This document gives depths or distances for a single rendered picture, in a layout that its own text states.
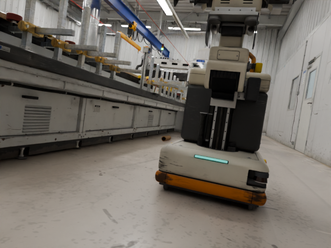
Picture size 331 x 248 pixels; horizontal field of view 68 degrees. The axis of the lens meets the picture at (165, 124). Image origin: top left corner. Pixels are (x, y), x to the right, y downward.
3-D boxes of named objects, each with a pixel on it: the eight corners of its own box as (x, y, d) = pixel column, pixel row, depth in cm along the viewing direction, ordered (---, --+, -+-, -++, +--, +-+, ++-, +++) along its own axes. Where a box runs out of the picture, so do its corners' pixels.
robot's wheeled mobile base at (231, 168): (179, 165, 209) (182, 136, 208) (256, 181, 191) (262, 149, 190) (151, 184, 145) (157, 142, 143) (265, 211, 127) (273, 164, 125)
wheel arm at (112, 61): (131, 66, 206) (131, 61, 206) (129, 65, 203) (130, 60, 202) (86, 62, 218) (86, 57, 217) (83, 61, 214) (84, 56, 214)
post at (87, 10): (83, 71, 185) (91, 7, 183) (80, 71, 182) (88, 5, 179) (79, 71, 186) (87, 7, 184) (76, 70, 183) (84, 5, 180)
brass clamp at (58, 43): (71, 52, 167) (72, 45, 167) (57, 46, 154) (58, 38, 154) (63, 51, 169) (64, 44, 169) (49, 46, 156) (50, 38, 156)
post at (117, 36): (114, 83, 234) (120, 32, 231) (112, 82, 230) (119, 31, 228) (111, 82, 234) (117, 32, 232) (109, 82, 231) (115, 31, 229)
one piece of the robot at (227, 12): (206, 48, 147) (211, 12, 146) (254, 51, 139) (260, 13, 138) (202, 40, 132) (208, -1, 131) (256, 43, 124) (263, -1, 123)
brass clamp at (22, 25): (44, 38, 143) (45, 29, 143) (25, 29, 130) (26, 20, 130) (35, 37, 145) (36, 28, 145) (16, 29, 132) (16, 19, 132)
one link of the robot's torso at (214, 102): (211, 105, 164) (216, 69, 163) (254, 111, 156) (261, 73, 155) (205, 103, 139) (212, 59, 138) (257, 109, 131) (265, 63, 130)
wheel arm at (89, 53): (117, 59, 182) (117, 53, 182) (115, 58, 179) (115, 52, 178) (68, 54, 194) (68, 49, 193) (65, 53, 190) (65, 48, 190)
